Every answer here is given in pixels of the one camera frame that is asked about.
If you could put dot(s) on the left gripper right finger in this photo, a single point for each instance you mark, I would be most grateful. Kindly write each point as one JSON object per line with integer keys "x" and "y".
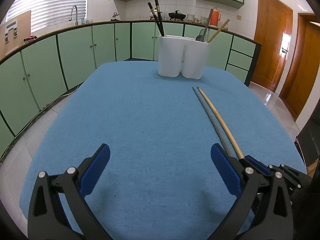
{"x": 262, "y": 208}

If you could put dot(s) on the brown wooden door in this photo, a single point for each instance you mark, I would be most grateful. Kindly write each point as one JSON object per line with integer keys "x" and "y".
{"x": 273, "y": 31}

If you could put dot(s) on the light wooden chopstick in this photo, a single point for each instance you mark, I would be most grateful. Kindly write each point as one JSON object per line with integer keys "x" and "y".
{"x": 218, "y": 30}
{"x": 223, "y": 124}

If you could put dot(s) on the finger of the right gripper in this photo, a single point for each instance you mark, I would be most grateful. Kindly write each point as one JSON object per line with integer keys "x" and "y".
{"x": 258, "y": 166}

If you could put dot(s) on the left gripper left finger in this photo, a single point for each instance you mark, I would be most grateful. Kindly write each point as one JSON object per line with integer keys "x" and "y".
{"x": 47, "y": 218}

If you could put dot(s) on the green lower kitchen cabinets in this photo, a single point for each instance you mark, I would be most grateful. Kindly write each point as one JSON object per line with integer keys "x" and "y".
{"x": 38, "y": 73}

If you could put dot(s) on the grey chopstick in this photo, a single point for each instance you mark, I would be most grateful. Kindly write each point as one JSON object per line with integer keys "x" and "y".
{"x": 219, "y": 130}
{"x": 207, "y": 25}

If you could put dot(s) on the white window blinds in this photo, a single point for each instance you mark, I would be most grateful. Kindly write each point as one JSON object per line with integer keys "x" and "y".
{"x": 46, "y": 13}

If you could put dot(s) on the blue table mat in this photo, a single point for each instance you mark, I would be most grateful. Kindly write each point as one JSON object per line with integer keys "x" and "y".
{"x": 160, "y": 182}

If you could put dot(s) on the black wok with lid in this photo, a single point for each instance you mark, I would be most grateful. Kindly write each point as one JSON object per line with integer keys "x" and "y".
{"x": 176, "y": 16}

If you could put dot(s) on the metal spoon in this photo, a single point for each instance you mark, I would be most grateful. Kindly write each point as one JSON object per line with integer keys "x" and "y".
{"x": 200, "y": 36}

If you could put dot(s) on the brown cardboard box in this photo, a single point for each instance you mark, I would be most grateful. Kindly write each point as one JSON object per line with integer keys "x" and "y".
{"x": 13, "y": 33}

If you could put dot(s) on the black chopstick silver band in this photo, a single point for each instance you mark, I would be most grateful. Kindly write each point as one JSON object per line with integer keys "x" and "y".
{"x": 156, "y": 19}
{"x": 159, "y": 14}

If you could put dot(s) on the white double utensil holder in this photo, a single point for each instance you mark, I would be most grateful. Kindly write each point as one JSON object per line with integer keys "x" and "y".
{"x": 182, "y": 55}

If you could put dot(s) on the orange thermos flask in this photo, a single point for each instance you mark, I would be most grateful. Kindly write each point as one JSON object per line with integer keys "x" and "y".
{"x": 215, "y": 17}

